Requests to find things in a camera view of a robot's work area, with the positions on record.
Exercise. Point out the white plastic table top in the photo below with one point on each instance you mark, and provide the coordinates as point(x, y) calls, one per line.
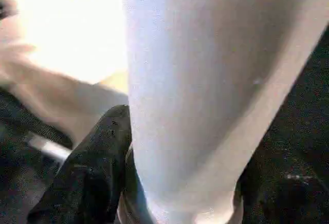
point(56, 44)

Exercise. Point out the black plastic table mat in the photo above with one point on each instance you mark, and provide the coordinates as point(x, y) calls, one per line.
point(303, 111)

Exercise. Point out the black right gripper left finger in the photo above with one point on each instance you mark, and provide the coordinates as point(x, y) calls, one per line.
point(87, 178)

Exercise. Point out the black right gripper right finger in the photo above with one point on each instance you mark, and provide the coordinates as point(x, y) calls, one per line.
point(288, 193)

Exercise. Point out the white plastic table leg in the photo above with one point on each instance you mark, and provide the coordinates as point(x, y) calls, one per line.
point(205, 80)

